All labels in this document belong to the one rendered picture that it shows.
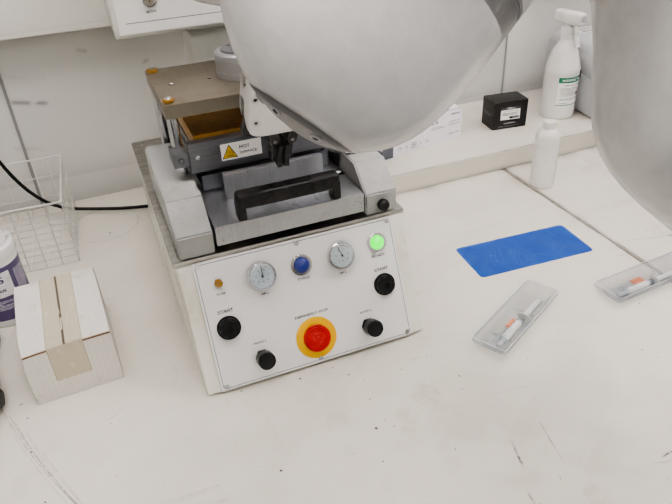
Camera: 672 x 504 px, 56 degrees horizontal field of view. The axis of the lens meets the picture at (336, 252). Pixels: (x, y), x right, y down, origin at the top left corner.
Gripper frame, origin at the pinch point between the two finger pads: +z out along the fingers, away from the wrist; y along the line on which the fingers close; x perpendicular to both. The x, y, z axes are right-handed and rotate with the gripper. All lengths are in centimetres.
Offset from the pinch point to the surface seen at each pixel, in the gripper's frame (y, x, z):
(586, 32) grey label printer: 96, 45, 26
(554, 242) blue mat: 51, -9, 29
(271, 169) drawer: -0.5, 2.3, 5.9
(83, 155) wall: -27, 52, 41
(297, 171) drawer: 3.4, 1.9, 7.0
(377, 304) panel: 10.3, -16.2, 19.7
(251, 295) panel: -7.9, -11.7, 15.2
